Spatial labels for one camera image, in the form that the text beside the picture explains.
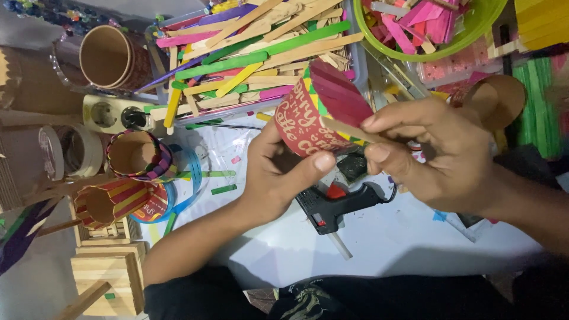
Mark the utility knife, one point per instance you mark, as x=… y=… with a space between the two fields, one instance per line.
x=395 y=73

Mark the long green craft stick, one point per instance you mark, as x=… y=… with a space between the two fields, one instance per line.
x=213 y=174

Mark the clear plastic ruler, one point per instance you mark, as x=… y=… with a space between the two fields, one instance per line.
x=458 y=226

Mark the white power strip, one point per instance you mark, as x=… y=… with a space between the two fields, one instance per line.
x=104 y=114

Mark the tray of coloured craft sticks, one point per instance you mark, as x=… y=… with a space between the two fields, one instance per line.
x=258 y=57

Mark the short green craft stick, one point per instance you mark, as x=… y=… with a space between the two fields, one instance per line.
x=223 y=189

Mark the clear glass jar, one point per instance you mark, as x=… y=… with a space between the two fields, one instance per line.
x=66 y=62

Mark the green bowl of stick pieces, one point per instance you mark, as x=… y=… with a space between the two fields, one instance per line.
x=426 y=26

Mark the clear box of pink beads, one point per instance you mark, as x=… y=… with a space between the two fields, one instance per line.
x=458 y=66

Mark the black hot glue gun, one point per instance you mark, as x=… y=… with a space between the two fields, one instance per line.
x=338 y=206

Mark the small wooden stick frame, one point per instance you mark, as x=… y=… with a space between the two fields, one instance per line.
x=104 y=233

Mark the wooden stick box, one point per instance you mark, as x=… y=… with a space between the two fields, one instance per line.
x=109 y=278

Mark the red yellow striped stick cup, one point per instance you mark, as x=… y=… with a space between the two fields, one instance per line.
x=111 y=202

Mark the cup covered with multicoloured sticks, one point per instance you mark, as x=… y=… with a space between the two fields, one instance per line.
x=138 y=155

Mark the corrugated cardboard sheet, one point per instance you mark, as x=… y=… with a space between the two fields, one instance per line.
x=8 y=173

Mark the person's right hand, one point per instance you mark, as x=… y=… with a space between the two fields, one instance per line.
x=444 y=160

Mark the white tape roll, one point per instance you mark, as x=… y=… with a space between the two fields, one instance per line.
x=75 y=151

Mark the green stick mat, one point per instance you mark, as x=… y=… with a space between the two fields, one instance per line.
x=535 y=111

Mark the loose wooden bar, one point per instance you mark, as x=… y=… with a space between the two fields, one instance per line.
x=84 y=300

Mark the black square pad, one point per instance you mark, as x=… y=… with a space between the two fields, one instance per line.
x=352 y=168

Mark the heap of coloured beads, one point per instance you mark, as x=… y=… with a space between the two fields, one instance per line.
x=57 y=15

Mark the purple stick piece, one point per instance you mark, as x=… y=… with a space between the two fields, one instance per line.
x=22 y=240

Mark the person's left hand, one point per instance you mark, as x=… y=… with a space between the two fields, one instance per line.
x=266 y=177

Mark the plain wooden craft stick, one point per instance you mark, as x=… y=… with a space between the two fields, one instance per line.
x=342 y=129

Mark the clear glue stick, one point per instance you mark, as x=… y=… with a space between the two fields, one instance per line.
x=340 y=245

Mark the red paper cup with sticks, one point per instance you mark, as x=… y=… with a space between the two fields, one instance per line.
x=311 y=115

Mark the person's black clothing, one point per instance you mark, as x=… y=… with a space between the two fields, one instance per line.
x=378 y=297

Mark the yellow stick panel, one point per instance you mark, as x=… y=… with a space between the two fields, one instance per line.
x=544 y=22

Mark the single brown paper cup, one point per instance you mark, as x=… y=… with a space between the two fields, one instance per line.
x=498 y=102

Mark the stack of brown paper cups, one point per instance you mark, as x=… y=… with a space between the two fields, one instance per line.
x=111 y=57

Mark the black power plug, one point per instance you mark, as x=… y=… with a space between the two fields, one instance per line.
x=133 y=118

